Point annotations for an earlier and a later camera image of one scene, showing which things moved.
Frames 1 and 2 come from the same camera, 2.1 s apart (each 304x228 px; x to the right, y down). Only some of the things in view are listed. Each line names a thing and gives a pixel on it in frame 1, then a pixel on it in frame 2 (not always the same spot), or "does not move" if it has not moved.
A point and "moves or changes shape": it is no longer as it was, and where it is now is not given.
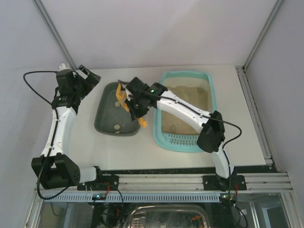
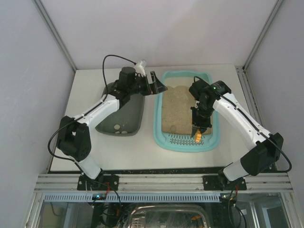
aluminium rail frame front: [280, 182] does not move
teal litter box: [197, 88] does not move
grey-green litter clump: [117, 127] does not move
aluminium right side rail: [256, 114] does not move
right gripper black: [132, 102] to [199, 125]
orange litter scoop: [121, 95] moves or changes shape
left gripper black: [89, 77] to [152, 83]
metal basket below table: [169, 216] does not move
